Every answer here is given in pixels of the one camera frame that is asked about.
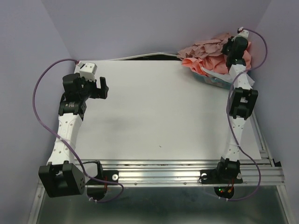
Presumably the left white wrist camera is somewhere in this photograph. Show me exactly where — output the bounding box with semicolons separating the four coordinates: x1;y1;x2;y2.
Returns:
77;61;97;82

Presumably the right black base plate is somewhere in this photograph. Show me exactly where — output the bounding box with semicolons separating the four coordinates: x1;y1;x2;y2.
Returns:
198;168;243;200

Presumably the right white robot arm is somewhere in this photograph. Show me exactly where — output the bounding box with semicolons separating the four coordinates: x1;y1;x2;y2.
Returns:
215;36;258;184

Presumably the coral orange skirt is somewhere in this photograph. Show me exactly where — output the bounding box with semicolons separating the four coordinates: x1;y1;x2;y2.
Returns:
182;41;252;76

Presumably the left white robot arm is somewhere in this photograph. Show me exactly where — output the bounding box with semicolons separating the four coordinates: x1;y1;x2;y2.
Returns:
38;73;109;198

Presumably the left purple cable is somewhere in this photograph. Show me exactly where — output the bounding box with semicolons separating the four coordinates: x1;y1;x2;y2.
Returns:
34;58;124;203

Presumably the white light blue cloth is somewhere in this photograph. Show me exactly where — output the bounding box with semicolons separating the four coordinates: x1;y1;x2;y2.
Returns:
200;67;255;87

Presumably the dusty pink skirt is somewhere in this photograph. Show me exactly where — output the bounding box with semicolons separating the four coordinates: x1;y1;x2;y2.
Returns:
177;33;232;60

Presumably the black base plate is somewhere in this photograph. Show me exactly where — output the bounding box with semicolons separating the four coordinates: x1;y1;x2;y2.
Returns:
198;168;243;200
83;160;123;203

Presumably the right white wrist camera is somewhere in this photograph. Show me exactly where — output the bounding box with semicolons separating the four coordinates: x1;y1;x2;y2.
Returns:
236;27;249;39

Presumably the aluminium rail frame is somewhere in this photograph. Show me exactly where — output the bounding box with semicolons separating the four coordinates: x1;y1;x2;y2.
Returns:
27;114;290;224

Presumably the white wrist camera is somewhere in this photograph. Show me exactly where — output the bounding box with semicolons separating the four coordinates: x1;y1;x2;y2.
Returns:
77;61;97;82
236;27;249;39

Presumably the light blue patterned bin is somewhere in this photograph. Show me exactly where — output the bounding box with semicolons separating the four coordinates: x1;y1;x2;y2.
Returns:
192;72;231;90

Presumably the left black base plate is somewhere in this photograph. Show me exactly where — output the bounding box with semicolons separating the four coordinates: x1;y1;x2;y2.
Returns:
83;160;123;203

